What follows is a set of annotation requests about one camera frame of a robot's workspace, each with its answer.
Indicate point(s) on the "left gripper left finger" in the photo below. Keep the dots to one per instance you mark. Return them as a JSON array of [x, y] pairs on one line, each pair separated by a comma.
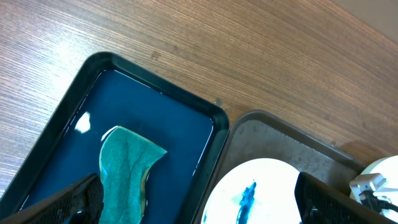
[[81, 202]]

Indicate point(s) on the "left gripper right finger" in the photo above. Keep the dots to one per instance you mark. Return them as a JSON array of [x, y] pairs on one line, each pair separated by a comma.
[[319, 203]]

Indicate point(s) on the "white plate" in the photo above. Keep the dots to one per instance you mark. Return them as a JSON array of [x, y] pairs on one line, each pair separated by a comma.
[[384, 200], [257, 191]]

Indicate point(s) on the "green yellow sponge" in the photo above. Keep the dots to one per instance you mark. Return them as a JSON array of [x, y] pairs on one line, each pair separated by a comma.
[[125, 160]]

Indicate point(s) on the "dark grey serving tray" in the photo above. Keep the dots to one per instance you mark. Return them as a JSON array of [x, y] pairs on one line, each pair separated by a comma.
[[259, 134]]

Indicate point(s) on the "black water basin tray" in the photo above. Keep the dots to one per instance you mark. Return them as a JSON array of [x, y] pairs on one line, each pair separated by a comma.
[[110, 91]]

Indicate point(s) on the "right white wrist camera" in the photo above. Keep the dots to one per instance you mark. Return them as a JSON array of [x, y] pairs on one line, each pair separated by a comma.
[[366, 182]]

